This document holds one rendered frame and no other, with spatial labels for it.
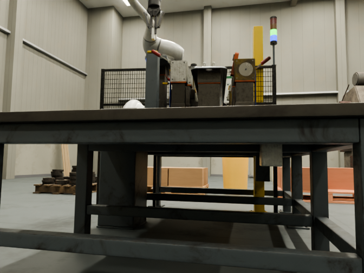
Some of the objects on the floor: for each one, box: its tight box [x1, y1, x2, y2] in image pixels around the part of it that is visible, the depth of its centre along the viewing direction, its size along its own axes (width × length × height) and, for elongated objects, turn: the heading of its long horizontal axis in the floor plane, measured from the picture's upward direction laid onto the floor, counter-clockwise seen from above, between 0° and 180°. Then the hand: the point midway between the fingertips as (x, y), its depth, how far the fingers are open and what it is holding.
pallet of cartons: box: [277, 167, 354, 204], centre depth 455 cm, size 130×89×47 cm
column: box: [96, 151, 148, 230], centre depth 253 cm, size 31×31×66 cm
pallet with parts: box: [33, 166, 98, 195], centre depth 530 cm, size 84×121×44 cm
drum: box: [222, 157, 249, 195], centre depth 524 cm, size 47×47×75 cm
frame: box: [0, 118, 364, 273], centre depth 228 cm, size 256×161×66 cm
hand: (153, 33), depth 182 cm, fingers closed
